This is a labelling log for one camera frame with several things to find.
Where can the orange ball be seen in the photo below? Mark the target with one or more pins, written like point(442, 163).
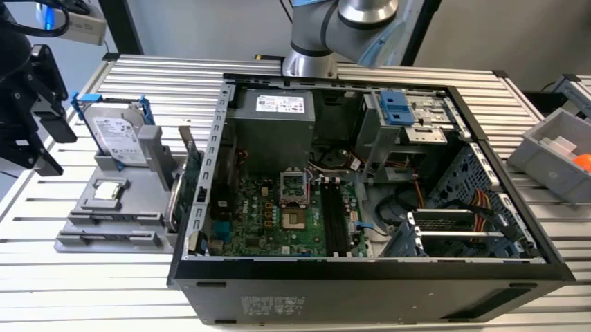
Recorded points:
point(582, 162)

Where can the black PC case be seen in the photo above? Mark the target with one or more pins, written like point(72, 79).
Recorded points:
point(323, 297)

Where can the white block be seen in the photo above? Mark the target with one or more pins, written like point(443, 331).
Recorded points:
point(561, 145)

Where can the black case fan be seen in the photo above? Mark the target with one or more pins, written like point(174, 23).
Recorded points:
point(226, 166)

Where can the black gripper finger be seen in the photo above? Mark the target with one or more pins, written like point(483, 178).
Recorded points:
point(19, 121)
point(46, 79)

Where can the metal disk bay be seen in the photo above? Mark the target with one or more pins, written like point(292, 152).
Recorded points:
point(443, 221)

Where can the blue plastic drive latch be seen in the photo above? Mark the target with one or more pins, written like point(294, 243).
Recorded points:
point(395, 107)

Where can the CPU socket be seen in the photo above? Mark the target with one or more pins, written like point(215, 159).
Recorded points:
point(295, 219)

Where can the blue RAM memory stick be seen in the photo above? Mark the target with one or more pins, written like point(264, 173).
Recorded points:
point(115, 217)
point(108, 238)

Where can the grey power supply unit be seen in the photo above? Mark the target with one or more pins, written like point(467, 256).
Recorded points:
point(272, 138)

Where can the light metal crate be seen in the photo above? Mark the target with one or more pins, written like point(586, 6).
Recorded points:
point(573, 90)

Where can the black upright post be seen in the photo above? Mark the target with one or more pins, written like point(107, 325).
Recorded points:
point(124, 27)

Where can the small yellow black plug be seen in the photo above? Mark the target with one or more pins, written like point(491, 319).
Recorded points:
point(267, 58)

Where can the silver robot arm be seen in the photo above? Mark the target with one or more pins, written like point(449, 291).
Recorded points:
point(310, 34)

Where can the black RAM slot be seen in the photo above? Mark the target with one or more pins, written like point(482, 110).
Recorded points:
point(343, 218)
point(330, 218)

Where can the green graphics card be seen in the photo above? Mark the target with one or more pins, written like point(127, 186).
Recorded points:
point(184, 193)

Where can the grey plastic bin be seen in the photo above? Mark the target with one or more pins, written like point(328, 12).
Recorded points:
point(550, 173)

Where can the hard disk in blue carrier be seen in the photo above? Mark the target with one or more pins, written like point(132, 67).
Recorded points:
point(112, 135)

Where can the green motherboard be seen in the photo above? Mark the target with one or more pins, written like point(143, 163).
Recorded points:
point(259, 221)

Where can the grey parts rack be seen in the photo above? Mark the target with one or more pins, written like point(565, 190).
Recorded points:
point(134, 198)

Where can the silver CPU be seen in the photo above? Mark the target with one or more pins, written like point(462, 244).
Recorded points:
point(106, 191)

